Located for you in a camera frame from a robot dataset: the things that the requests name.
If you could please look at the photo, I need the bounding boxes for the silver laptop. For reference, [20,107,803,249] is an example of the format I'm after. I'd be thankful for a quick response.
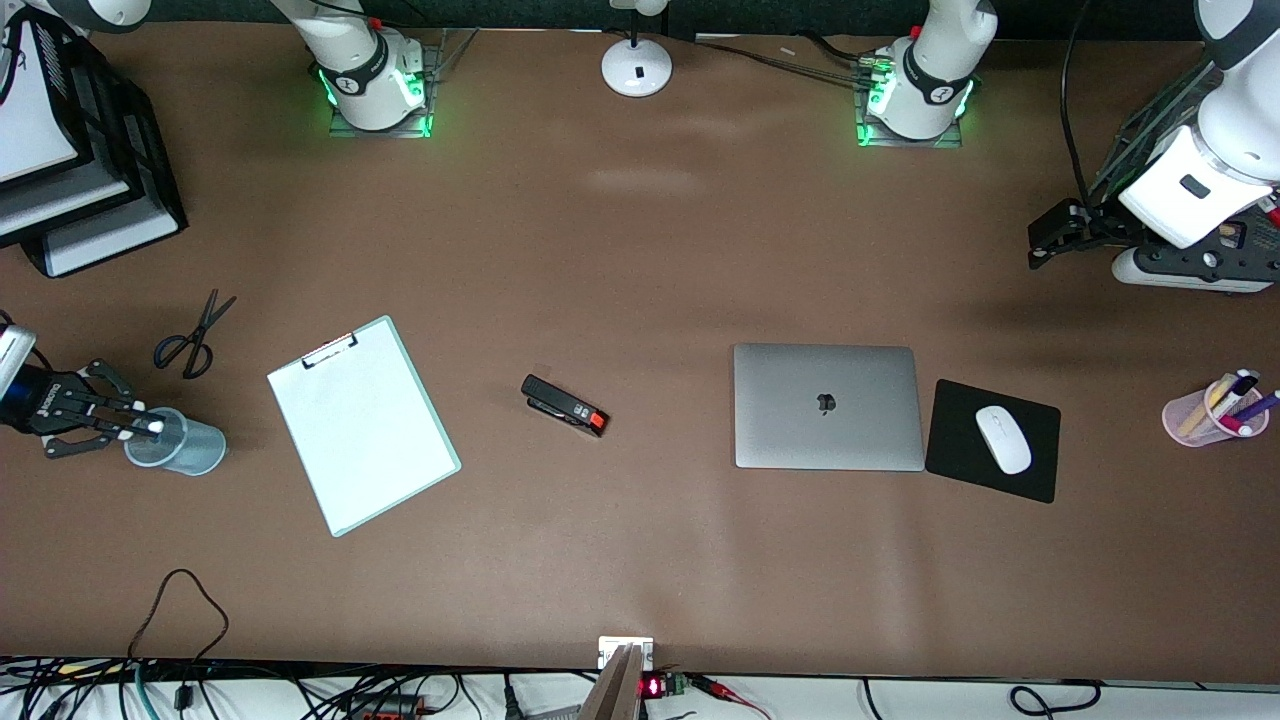
[733,343,926,472]

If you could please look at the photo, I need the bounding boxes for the black and white marker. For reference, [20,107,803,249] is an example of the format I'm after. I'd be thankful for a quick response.
[1213,368,1261,419]

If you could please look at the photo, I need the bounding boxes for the purple marker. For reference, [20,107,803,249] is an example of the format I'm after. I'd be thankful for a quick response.
[1232,388,1280,429]

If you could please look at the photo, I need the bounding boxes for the blue mesh pen cup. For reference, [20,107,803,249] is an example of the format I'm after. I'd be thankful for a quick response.
[123,406,228,477]

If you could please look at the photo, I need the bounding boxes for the black scissors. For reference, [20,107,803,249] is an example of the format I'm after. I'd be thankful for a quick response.
[153,289,238,380]

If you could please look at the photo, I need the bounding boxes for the pink mesh pen cup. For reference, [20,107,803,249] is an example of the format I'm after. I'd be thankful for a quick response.
[1161,378,1271,448]

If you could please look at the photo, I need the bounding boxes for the white computer mouse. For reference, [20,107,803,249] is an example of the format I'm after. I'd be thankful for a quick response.
[975,404,1033,476]

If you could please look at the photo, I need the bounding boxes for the black stacked document tray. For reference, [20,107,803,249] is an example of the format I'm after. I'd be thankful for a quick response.
[0,10,189,279]

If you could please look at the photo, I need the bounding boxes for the black mouse pad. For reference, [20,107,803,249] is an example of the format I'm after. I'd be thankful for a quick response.
[924,378,1062,505]

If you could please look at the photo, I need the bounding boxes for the white clipboard with mint edge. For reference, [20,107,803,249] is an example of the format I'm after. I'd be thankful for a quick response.
[266,315,463,539]

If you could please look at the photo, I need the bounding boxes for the orange and black power strip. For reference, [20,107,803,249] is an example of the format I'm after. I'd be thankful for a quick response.
[335,693,429,720]

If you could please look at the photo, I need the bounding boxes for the black stapler with red tip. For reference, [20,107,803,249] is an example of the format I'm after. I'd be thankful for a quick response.
[520,374,611,439]

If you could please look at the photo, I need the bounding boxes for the white round lamp base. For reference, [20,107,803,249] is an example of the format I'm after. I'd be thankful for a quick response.
[600,0,674,99]

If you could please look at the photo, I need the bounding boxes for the small white box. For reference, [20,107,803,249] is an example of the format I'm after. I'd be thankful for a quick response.
[598,636,655,670]

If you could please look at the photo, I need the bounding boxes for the wooden beam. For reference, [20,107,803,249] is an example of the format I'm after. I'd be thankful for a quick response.
[577,644,644,720]

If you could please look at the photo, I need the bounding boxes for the wire mesh desk organizer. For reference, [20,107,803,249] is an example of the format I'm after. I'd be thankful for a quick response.
[1090,60,1280,231]

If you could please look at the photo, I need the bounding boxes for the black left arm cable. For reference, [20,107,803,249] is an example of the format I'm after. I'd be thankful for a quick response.
[1060,0,1101,216]

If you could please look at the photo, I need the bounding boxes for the black looped cable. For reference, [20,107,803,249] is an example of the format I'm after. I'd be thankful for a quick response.
[126,568,231,713]

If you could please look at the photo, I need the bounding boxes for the thin black table cable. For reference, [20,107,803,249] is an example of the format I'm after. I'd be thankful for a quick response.
[690,35,881,86]

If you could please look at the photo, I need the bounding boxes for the black coiled cable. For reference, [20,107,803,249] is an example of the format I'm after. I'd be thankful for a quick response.
[1008,680,1103,719]

